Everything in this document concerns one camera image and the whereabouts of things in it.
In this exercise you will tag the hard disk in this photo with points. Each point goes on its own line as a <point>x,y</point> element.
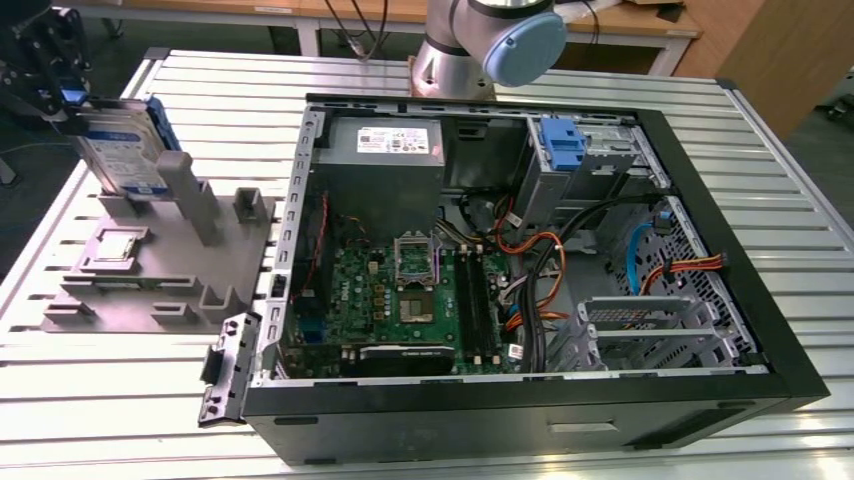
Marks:
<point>116,150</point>

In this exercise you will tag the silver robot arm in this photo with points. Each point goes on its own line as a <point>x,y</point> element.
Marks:
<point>453,65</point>

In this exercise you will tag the grey metal disk bay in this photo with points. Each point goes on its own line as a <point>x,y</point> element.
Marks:
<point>667,332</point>

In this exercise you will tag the silver CPU chip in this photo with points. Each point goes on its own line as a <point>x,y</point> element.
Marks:
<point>118,247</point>

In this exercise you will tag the grey parts rack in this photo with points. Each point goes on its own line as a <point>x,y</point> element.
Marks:
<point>173,260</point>

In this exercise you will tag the green RAM stick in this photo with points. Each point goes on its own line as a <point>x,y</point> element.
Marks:
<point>126,285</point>

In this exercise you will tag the grey power supply unit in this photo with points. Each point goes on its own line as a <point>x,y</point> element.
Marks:
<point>380,195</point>

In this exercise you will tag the grey card retention latch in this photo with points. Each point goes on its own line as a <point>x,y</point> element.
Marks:
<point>229,370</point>

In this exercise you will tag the green motherboard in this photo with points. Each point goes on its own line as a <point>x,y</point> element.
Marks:
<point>360,310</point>

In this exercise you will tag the metal locking lever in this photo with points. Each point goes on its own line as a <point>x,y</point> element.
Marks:
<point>435,260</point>

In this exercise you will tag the CPU socket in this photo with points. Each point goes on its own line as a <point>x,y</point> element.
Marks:
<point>421,307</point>

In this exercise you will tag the blue plastic drive latch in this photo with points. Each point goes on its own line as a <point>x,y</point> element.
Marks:
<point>563,145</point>

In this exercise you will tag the black graphics card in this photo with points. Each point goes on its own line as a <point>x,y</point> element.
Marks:
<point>400,357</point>

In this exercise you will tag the black RAM slot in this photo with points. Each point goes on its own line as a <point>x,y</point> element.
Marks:
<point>487,305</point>
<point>468,305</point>

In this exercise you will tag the grey metal drive cage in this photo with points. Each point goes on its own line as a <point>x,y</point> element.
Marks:
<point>553,195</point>

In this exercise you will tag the black open PC case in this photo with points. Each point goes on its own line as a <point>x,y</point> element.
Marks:
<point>507,420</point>

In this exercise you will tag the wooden desk white frame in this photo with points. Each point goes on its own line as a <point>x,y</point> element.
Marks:
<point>627,25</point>

